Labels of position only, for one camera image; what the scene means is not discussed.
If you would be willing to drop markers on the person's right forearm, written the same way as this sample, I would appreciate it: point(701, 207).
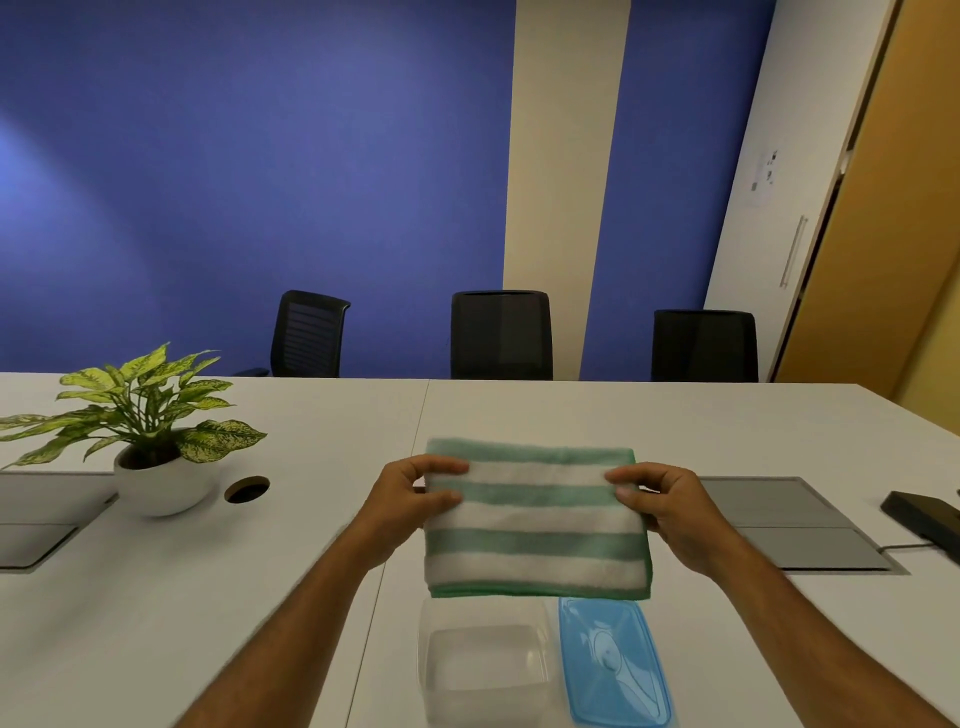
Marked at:
point(817, 645)

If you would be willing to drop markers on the black mesh office chair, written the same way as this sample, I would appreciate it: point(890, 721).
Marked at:
point(307, 334)

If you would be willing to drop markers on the clear plastic container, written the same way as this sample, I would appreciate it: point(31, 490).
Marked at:
point(487, 667)

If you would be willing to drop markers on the green plant in white pot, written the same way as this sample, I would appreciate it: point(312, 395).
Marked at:
point(161, 487)

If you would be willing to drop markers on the blue plastic lid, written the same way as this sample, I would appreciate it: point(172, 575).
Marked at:
point(615, 664)

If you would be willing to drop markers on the white cabinet door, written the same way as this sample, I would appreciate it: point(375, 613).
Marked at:
point(795, 97)

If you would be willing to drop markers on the white paper label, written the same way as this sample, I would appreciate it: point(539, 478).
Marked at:
point(766, 178)

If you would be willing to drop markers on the person's left forearm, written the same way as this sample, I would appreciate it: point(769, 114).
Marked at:
point(292, 637)

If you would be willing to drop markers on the yellow wooden door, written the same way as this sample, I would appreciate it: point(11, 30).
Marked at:
point(885, 225)

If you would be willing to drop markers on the green white striped towel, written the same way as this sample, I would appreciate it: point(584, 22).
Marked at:
point(536, 540)

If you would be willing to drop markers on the person's left hand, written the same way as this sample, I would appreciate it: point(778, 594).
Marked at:
point(390, 517)

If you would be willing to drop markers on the black device with cable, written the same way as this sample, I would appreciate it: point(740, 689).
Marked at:
point(926, 521)

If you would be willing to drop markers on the person's right hand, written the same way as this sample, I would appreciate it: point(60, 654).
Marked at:
point(682, 517)

